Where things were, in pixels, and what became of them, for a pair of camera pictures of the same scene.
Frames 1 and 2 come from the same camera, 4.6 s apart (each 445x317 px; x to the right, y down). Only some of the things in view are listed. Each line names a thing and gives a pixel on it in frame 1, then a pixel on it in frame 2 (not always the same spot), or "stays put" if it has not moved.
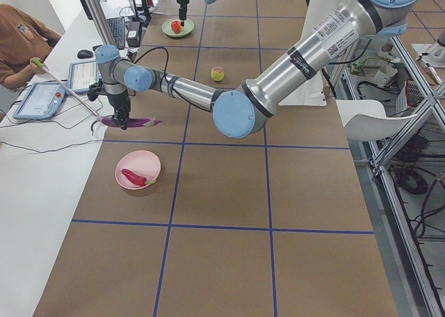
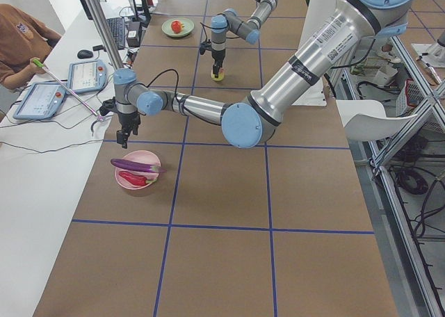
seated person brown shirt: (22, 39) stays put
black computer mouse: (85, 54) stays put
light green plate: (167, 30) stays put
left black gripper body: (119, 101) → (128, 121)
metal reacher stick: (42, 65) stays put
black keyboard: (117, 26) stays put
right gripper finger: (183, 13) → (215, 70)
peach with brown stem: (217, 74) stays put
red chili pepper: (135, 179) stays put
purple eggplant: (131, 122) → (137, 165)
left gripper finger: (120, 117) → (122, 137)
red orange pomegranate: (176, 26) stays put
